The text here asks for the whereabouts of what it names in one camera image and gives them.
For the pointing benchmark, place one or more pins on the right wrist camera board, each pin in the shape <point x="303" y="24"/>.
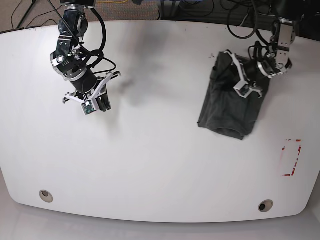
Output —
<point x="88" y="107"/>

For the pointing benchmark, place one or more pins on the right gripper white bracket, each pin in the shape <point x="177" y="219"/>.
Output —
<point x="91" y="93"/>

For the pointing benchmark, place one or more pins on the table grommet hole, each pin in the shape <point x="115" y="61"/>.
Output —
<point x="265" y="206"/>
<point x="46" y="196"/>

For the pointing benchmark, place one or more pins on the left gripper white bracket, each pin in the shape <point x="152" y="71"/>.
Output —
<point x="242" y="74"/>

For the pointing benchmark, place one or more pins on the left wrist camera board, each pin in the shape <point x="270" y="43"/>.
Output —
<point x="242" y="89"/>

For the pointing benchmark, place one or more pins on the dark grey t-shirt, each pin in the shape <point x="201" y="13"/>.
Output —
<point x="224" y="111"/>

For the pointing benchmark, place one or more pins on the right table grommet hole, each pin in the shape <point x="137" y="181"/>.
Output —
<point x="265" y="206"/>

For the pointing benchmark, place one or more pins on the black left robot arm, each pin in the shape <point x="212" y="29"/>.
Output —
<point x="267" y="59"/>

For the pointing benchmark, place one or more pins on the left table grommet hole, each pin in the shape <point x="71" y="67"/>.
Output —
<point x="46" y="196"/>

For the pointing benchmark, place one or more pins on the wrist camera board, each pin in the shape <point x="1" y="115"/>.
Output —
<point x="242" y="89"/>
<point x="88" y="107"/>

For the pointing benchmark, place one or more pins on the red tape marking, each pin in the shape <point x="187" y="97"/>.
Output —
<point x="289" y="157"/>

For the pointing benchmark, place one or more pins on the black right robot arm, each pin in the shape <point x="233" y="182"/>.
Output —
<point x="75" y="63"/>

